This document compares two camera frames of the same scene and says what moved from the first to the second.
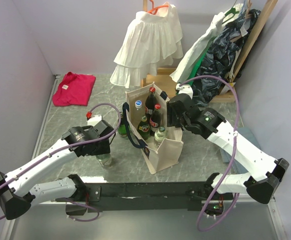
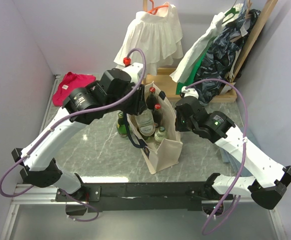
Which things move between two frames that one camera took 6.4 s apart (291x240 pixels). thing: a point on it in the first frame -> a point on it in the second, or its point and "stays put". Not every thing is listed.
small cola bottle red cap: x=155 y=120 stays put
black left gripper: x=105 y=148 -> x=139 y=105
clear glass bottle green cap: x=106 y=160 -> x=146 y=122
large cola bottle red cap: x=151 y=100 stays put
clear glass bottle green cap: x=159 y=136 stays put
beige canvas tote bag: x=146 y=108 stays put
